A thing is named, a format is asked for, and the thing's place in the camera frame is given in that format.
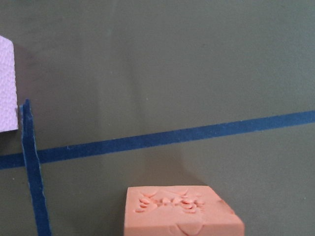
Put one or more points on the orange foam block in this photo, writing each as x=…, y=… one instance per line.
x=179, y=211

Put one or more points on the brown paper table cover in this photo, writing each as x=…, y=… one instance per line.
x=98, y=70

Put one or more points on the pink foam block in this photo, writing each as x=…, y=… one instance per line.
x=8, y=95

